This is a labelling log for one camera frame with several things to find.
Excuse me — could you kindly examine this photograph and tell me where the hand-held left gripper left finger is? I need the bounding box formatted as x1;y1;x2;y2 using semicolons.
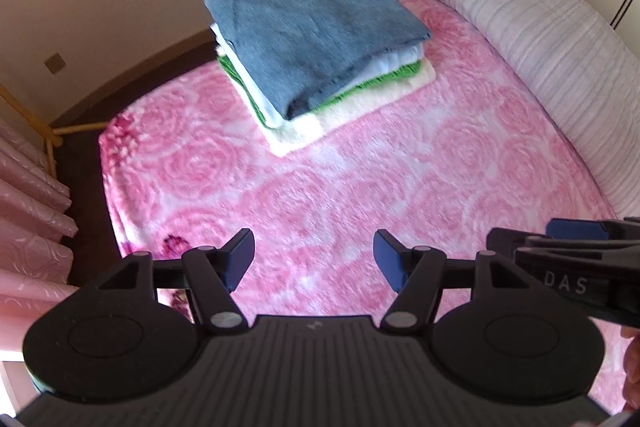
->
97;228;256;334

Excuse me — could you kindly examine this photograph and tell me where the striped lilac duvet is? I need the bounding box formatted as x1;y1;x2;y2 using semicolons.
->
391;0;640;219

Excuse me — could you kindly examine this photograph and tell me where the folded light blue garment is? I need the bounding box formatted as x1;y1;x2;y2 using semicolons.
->
210;23;426;130

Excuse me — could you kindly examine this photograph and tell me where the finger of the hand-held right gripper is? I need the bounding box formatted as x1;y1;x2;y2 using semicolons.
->
487;228;640;258
546;217;640;238

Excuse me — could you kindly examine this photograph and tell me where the wooden rail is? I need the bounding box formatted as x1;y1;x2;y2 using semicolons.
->
0;84;108;162

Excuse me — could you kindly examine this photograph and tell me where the person's right hand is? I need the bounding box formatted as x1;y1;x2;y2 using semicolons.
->
622;326;640;410

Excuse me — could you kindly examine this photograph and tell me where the folded green knit garment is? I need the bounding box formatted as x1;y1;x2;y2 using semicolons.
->
217;56;421;120

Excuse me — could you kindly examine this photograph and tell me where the folded cream fluffy garment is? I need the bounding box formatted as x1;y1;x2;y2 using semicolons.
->
216;47;437;158

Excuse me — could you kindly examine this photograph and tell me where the pink curtain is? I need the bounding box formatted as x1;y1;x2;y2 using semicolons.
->
0;112;81;368

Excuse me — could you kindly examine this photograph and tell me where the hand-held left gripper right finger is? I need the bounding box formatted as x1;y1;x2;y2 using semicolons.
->
374;229;542;334

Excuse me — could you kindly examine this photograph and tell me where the pink floral blanket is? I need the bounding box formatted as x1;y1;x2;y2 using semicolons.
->
97;0;636;413

